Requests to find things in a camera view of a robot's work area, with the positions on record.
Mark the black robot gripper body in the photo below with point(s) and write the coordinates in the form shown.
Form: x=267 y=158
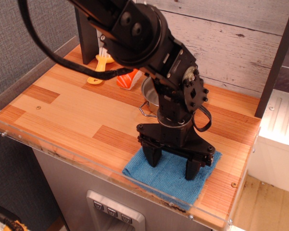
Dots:
x=182 y=140

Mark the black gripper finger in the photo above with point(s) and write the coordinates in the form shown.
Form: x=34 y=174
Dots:
x=192 y=168
x=152 y=153

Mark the blue cloth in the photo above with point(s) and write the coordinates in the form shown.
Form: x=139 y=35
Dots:
x=167 y=179

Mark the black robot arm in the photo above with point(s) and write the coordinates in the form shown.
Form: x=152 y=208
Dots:
x=137 y=37

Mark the stainless steel pot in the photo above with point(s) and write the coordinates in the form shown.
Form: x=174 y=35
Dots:
x=151 y=98

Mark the clear acrylic table guard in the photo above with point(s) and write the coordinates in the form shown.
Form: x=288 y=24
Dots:
x=104 y=148

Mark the orange salmon sushi toy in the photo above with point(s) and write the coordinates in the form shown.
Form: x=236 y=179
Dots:
x=127 y=81

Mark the silver dispenser button panel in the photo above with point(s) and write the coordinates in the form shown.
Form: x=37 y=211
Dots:
x=109 y=215

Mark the white toy sink unit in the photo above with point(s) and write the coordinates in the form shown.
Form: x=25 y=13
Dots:
x=269 y=161

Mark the grey toy kitchen cabinet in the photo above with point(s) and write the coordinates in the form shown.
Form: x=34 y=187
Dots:
x=70 y=184

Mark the yellow toy dish brush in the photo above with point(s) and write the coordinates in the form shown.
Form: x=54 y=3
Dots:
x=103 y=59

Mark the yellow object bottom left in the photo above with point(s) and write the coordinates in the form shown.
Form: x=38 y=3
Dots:
x=14 y=226

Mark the dark right shelf post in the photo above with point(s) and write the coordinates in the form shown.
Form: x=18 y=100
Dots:
x=273 y=74

